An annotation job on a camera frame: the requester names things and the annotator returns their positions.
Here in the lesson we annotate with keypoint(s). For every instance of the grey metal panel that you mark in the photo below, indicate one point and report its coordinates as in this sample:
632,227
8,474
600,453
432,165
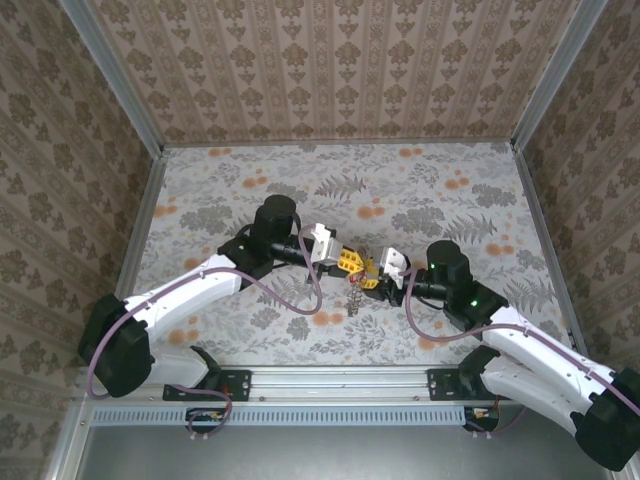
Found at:
325,452

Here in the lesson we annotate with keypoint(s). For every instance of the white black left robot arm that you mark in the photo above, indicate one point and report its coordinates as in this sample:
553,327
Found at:
175,295

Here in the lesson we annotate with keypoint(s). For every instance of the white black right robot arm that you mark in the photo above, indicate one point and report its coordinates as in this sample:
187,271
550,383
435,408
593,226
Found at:
540,350

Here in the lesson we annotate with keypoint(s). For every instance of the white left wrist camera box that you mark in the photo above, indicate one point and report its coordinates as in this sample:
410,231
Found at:
325,247

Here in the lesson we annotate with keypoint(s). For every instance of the aluminium frame post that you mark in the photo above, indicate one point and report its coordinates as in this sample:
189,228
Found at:
115,75
550,75

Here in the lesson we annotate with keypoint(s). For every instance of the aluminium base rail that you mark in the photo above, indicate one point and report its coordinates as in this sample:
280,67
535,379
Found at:
340,382

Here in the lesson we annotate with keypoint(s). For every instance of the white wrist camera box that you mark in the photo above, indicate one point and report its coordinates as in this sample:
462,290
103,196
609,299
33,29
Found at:
325,247
395,260

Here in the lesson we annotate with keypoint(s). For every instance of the aluminium table edge rail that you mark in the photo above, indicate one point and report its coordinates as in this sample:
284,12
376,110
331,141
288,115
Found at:
535,200
144,215

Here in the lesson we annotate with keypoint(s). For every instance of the large metal keyring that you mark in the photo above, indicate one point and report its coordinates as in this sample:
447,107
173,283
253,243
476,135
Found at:
355,302

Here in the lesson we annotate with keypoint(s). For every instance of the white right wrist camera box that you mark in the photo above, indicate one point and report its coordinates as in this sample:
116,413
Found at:
395,260

